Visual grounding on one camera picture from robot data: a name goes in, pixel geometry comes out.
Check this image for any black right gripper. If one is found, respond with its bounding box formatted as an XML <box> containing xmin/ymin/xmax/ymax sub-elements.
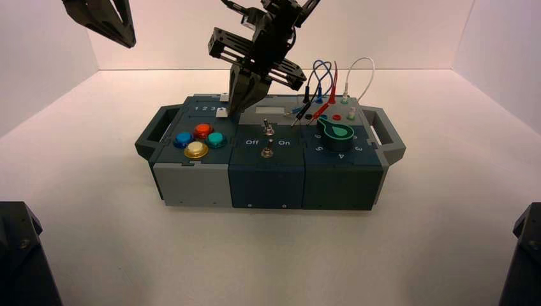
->
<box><xmin>208</xmin><ymin>0</ymin><xmax>308</xmax><ymax>115</ymax></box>

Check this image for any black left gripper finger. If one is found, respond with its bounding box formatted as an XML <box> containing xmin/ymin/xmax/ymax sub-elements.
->
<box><xmin>62</xmin><ymin>0</ymin><xmax>137</xmax><ymax>49</ymax></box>

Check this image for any green round push button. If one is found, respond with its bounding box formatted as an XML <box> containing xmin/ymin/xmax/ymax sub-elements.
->
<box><xmin>205</xmin><ymin>132</ymin><xmax>228</xmax><ymax>149</ymax></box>

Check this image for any red round push button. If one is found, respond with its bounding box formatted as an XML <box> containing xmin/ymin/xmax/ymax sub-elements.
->
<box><xmin>193</xmin><ymin>123</ymin><xmax>214</xmax><ymax>140</ymax></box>

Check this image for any yellow round push button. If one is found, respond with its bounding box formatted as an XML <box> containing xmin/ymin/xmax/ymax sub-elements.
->
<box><xmin>184</xmin><ymin>141</ymin><xmax>209</xmax><ymax>159</ymax></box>

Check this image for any blue round push button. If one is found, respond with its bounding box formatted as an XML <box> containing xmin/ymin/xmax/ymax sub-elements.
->
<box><xmin>173</xmin><ymin>131</ymin><xmax>195</xmax><ymax>149</ymax></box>

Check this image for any grey and teal task box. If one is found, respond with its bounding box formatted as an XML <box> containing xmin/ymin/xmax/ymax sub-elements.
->
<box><xmin>135</xmin><ymin>93</ymin><xmax>406</xmax><ymax>211</ymax></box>

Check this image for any green pointer rotary knob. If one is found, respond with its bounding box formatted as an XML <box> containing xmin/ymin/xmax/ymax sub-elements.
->
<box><xmin>316</xmin><ymin>117</ymin><xmax>355</xmax><ymax>153</ymax></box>

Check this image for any black banana plug cable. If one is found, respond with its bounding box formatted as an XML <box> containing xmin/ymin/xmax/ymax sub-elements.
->
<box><xmin>290</xmin><ymin>64</ymin><xmax>317</xmax><ymax>128</ymax></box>

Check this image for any blue banana plug cable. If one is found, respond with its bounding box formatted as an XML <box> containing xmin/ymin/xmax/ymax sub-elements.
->
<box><xmin>285</xmin><ymin>59</ymin><xmax>331</xmax><ymax>117</ymax></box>

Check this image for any red banana plug cable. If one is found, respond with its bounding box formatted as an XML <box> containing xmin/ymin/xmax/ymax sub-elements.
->
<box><xmin>306</xmin><ymin>61</ymin><xmax>339</xmax><ymax>126</ymax></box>

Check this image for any white banana plug cable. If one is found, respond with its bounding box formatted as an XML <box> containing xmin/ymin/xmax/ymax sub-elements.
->
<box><xmin>343</xmin><ymin>57</ymin><xmax>376</xmax><ymax>122</ymax></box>

